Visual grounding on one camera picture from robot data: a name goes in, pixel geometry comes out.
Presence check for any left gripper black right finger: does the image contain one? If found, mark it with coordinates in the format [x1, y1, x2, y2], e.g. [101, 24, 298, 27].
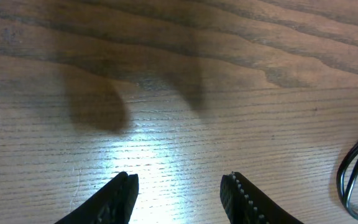
[220, 172, 303, 224]

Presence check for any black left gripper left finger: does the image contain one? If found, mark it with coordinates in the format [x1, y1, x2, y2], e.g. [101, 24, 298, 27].
[55, 172, 139, 224]

